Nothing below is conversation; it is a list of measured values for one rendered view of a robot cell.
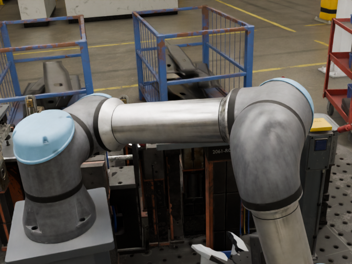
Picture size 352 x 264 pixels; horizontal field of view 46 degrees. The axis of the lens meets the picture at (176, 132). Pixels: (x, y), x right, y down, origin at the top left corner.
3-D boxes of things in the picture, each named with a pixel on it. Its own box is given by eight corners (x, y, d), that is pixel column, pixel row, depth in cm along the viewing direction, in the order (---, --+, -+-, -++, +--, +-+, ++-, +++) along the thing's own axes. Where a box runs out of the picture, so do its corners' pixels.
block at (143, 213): (154, 196, 165) (149, 131, 153) (155, 216, 154) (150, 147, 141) (140, 197, 165) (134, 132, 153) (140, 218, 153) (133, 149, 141)
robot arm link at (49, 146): (9, 190, 82) (-8, 128, 76) (53, 158, 93) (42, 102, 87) (57, 202, 78) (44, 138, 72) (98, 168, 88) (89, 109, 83)
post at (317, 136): (309, 244, 137) (324, 122, 118) (318, 260, 130) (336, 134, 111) (286, 245, 137) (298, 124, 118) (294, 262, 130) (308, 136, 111)
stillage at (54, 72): (19, 111, 442) (-1, 20, 401) (95, 102, 456) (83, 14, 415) (2, 166, 336) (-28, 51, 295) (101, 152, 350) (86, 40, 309)
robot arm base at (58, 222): (98, 235, 84) (92, 194, 80) (20, 250, 81) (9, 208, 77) (94, 194, 97) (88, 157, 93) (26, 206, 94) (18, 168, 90)
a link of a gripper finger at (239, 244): (221, 245, 114) (230, 268, 106) (228, 228, 112) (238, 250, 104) (231, 248, 115) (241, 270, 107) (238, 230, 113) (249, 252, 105)
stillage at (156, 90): (139, 98, 461) (131, 11, 420) (207, 89, 478) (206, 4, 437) (164, 146, 356) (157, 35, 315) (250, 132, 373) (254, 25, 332)
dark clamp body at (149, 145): (172, 224, 150) (166, 128, 133) (175, 249, 138) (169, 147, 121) (142, 227, 149) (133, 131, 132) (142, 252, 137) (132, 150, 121)
